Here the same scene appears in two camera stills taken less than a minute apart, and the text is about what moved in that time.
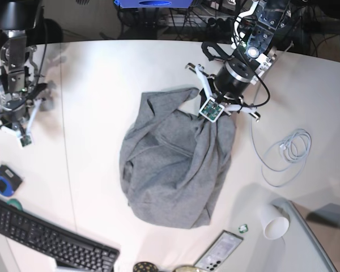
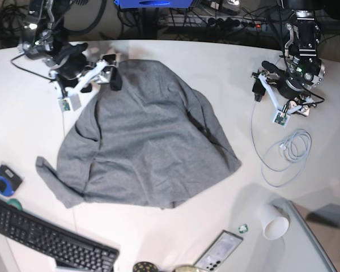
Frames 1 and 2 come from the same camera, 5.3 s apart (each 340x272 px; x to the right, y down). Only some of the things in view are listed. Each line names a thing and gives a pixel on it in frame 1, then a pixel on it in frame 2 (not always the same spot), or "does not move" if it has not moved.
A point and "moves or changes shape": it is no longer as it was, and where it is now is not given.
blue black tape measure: [5, 181] does not move
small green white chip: [243, 228] does not move
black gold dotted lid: [144, 267] does not move
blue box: [153, 4] does not move
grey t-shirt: [174, 161] moves or changes shape
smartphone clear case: [218, 252] does not move
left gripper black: [13, 110] to [72, 66]
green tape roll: [15, 202] does not move
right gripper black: [233, 77] to [288, 88]
